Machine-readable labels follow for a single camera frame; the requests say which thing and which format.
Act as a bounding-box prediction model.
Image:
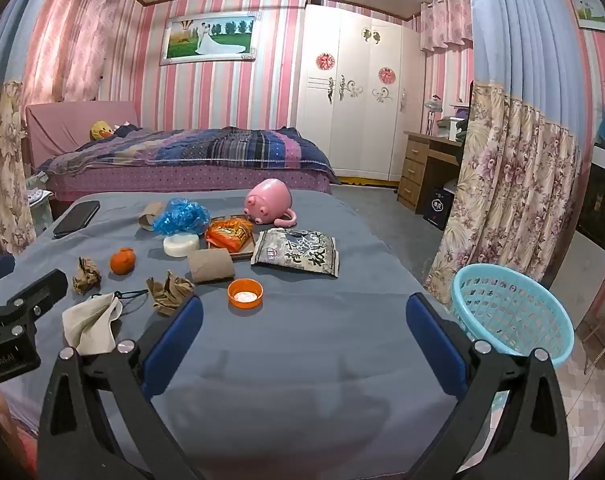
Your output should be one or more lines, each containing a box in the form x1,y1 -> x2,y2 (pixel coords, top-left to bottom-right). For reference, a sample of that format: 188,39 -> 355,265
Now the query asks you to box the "wooden desk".
397,131 -> 466,214

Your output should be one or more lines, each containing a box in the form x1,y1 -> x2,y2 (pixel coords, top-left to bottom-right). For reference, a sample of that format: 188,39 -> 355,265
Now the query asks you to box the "black cardboard box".
421,187 -> 456,231

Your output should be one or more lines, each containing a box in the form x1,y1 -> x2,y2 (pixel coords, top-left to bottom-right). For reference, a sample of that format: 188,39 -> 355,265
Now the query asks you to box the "blue floral curtain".
424,0 -> 584,312
0,0 -> 64,262

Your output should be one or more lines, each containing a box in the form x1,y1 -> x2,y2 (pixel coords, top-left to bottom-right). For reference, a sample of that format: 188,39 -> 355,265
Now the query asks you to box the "light blue plastic basket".
451,263 -> 576,367

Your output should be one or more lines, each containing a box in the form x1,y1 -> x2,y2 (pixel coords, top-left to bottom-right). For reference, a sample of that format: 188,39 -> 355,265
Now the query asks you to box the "beige face mask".
61,289 -> 150,357

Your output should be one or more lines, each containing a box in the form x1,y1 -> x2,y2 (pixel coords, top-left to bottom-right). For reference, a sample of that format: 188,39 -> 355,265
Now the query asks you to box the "white round container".
163,233 -> 201,259

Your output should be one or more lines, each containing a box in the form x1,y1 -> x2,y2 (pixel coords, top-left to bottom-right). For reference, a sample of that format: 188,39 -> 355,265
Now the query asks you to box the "desk lamp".
423,96 -> 443,136

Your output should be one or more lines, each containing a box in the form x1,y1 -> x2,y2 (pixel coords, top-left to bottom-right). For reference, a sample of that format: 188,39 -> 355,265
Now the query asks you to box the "pink curtain valance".
419,0 -> 476,54

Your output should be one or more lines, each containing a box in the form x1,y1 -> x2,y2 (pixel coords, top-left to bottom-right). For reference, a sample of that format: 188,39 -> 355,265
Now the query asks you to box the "framed wall poster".
160,11 -> 258,66

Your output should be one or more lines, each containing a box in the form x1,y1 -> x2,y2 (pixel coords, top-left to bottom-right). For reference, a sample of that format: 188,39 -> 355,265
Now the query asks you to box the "orange tangerine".
110,246 -> 136,276

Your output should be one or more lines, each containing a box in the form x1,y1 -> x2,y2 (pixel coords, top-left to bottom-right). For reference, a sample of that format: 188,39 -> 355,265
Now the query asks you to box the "white plastic stool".
25,188 -> 56,236

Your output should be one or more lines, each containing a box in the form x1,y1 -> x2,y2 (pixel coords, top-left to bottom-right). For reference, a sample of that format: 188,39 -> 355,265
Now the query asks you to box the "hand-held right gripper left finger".
37,294 -> 206,480

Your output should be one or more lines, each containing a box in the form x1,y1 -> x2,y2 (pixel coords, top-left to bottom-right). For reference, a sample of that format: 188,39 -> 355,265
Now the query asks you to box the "pink curtain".
20,0 -> 146,111

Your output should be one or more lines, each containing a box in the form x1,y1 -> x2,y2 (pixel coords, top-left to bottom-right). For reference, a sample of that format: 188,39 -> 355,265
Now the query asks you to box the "orange snack packet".
205,217 -> 254,254

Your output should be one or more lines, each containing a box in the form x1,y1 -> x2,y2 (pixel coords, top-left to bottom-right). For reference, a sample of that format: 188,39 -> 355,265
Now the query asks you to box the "blue plastic bag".
152,198 -> 212,237

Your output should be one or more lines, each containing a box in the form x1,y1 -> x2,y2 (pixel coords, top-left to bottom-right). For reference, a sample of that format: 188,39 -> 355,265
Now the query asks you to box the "white wardrobe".
296,2 -> 424,184

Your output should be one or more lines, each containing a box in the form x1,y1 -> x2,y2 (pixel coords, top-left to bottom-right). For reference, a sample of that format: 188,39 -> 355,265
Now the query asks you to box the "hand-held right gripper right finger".
405,292 -> 570,480

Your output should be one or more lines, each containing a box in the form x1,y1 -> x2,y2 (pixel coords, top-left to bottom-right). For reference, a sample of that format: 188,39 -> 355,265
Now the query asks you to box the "orange bottle cap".
227,278 -> 264,310

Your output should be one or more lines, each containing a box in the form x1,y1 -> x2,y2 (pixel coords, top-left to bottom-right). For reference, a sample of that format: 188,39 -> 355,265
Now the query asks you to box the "white water dispenser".
574,141 -> 605,322

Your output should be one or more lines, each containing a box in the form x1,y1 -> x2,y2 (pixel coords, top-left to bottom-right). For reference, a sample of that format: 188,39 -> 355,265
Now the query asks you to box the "brown paper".
72,257 -> 104,295
149,270 -> 196,317

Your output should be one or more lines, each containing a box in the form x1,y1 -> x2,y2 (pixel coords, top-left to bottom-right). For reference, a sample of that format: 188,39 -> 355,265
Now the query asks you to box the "pink pig mug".
244,178 -> 298,229

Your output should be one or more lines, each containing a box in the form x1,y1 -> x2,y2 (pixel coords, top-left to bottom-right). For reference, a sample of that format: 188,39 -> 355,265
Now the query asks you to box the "patchwork quilt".
37,126 -> 341,186

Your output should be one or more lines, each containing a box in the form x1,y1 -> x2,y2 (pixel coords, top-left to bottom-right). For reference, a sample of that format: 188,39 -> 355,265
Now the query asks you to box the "black and white snack packet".
251,227 -> 341,279

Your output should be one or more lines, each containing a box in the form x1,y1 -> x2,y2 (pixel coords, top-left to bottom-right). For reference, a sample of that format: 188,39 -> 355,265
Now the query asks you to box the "black smartphone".
52,200 -> 101,240

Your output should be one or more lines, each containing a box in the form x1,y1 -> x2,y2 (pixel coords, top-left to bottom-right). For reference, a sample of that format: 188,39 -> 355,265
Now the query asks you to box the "cardboard tube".
137,201 -> 171,232
188,248 -> 237,285

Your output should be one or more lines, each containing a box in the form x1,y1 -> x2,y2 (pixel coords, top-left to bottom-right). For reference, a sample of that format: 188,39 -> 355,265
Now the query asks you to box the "pink bed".
25,101 -> 341,207

